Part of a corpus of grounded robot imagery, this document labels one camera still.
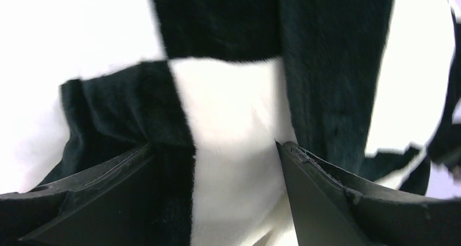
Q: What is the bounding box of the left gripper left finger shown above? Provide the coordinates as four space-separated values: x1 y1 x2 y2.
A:
1 146 152 246

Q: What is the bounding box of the black white checkered pillowcase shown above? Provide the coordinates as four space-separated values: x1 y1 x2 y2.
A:
1 0 460 245

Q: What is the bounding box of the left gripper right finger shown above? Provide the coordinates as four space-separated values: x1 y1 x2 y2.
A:
277 142 460 246

